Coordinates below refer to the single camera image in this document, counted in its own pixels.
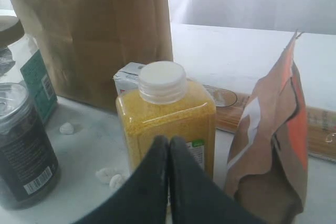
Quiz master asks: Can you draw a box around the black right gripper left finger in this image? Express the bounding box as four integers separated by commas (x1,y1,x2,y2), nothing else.
76,136,170,223

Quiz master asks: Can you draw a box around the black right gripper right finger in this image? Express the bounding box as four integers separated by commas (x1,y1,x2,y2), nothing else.
168,136,265,223

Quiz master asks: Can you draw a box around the yellow grain bottle white cap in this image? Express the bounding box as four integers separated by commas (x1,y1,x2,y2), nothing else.
116,61,216,177

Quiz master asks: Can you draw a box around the nut jar with gold lid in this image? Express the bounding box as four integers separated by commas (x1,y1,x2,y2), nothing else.
1,15,57,124

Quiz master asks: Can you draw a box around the brown paper bag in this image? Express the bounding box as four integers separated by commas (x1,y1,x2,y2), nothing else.
10,0,173,110

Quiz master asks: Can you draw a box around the brown kraft pouch orange label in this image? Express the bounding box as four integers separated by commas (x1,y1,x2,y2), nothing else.
224,34,308,218

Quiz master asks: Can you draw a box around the spaghetti pasta packet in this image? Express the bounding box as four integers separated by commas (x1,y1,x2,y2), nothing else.
204,85,335,162

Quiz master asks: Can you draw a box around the white pebble near carton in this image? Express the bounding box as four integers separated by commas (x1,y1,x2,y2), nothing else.
59,122,75,135

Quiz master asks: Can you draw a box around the small white blue carton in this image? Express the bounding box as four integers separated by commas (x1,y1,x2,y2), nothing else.
113,62,145,95

